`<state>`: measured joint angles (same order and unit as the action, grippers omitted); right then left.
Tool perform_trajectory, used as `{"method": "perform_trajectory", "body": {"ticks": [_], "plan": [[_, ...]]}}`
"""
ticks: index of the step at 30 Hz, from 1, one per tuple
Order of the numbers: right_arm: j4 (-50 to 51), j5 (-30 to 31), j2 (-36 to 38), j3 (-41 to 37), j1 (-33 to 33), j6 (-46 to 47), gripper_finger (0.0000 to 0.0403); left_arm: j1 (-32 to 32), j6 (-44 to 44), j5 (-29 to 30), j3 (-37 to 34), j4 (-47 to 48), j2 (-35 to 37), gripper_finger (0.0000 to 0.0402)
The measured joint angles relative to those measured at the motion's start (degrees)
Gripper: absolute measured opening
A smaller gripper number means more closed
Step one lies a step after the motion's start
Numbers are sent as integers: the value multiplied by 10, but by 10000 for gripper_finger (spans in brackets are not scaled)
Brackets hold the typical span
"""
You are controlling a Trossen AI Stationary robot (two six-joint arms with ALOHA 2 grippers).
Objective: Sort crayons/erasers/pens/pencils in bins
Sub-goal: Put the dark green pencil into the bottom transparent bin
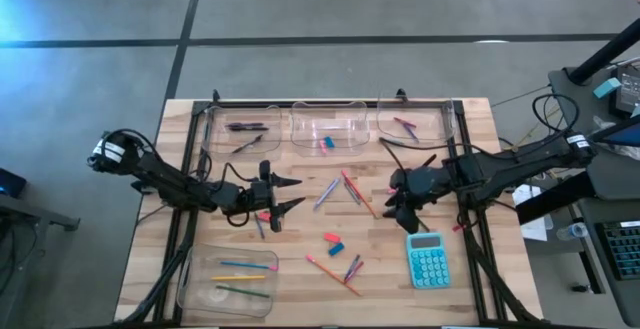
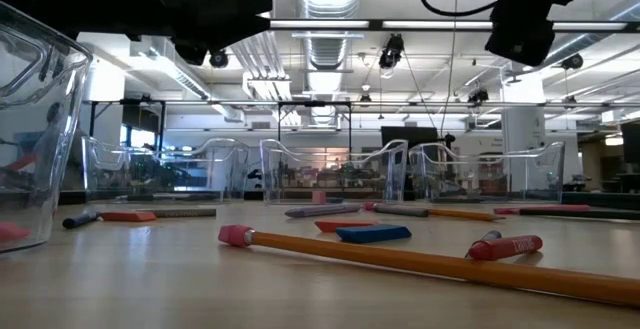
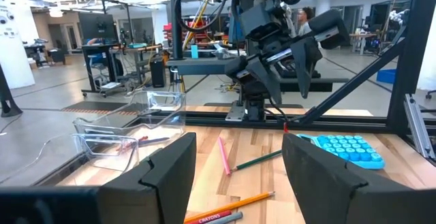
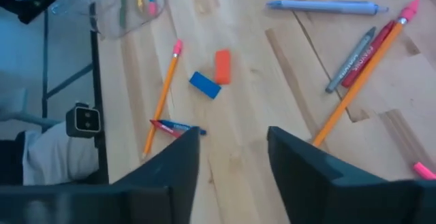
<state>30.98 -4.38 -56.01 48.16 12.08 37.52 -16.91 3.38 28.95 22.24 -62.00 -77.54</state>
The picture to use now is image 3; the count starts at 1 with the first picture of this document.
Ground distant light wood table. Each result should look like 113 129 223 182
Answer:
349 32 379 57

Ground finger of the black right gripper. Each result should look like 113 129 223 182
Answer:
291 37 323 99
245 57 283 105

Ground green pencil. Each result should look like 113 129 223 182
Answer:
230 148 283 173

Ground purple crayon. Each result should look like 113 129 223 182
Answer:
138 135 170 147

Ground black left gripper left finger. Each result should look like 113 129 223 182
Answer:
98 131 198 224

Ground black standing desk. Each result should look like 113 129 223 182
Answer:
80 43 127 98

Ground blue storage bin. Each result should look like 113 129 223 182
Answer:
376 68 398 84

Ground crumpled clear plastic bag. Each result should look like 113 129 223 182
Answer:
213 43 239 60

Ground red parts rack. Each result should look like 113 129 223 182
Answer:
162 22 174 43

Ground black mat orange stripes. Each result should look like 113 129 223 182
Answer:
61 100 140 116

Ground teal calculator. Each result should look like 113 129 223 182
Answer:
295 133 386 170

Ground dark grey side desk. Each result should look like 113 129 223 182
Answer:
166 56 350 94

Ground distant white robot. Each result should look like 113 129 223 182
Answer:
388 9 409 26

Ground black computer tower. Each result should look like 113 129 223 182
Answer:
149 57 167 89

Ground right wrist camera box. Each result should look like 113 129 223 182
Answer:
240 0 285 41

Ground large black monitor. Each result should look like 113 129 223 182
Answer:
78 12 119 44

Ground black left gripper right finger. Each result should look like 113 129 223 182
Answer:
281 134 367 224

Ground black keyboard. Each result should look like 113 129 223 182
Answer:
275 63 321 80

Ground person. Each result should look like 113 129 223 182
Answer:
296 6 316 37

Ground orange pencil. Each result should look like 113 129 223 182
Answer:
183 191 276 224

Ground grey workbench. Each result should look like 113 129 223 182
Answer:
117 44 164 85

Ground black monitor pole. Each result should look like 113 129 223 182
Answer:
168 0 185 61

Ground black stand leg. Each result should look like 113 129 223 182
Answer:
0 63 23 118

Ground monitor with blue screen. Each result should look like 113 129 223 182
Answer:
228 12 246 44

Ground blue office chair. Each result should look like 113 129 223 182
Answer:
87 52 110 79

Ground yellow ladder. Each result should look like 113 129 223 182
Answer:
182 0 212 51

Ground pink pencil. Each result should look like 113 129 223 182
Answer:
217 136 232 177

